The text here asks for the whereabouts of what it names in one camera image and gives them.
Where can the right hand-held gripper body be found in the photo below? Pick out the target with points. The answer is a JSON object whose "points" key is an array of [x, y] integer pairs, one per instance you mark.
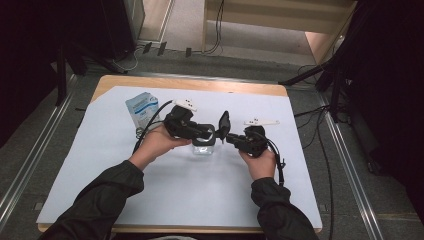
{"points": [[255, 141]]}

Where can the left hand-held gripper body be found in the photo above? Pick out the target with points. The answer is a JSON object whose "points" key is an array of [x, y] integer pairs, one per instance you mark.
{"points": [[178, 121]]}

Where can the glass jar with black rim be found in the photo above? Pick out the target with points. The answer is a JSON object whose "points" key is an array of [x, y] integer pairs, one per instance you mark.
{"points": [[203, 150]]}

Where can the white and blue pouch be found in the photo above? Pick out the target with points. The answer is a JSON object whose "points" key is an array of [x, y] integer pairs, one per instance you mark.
{"points": [[143, 106]]}

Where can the person's right hand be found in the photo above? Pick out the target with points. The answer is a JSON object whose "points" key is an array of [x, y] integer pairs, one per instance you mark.
{"points": [[261, 165]]}

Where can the person's left hand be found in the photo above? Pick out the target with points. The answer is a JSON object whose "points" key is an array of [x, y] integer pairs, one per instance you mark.
{"points": [[155, 145]]}

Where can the black tripod stand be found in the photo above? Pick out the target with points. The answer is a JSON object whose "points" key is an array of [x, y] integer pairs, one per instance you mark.
{"points": [[306, 74]]}

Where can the dark cabinet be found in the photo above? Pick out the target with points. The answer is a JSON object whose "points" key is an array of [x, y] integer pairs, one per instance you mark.
{"points": [[116, 26]]}

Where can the wooden shelf unit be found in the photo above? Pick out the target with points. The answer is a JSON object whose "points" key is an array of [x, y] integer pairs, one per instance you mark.
{"points": [[266, 20]]}

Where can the black metal stand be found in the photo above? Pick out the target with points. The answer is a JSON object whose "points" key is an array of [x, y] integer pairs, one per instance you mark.
{"points": [[61, 76]]}

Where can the black curtain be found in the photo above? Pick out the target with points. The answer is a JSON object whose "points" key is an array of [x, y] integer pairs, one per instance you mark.
{"points": [[26, 50], [393, 83]]}

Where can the metal floor rail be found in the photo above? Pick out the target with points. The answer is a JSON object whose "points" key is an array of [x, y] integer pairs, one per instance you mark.
{"points": [[353, 180], [31, 160]]}

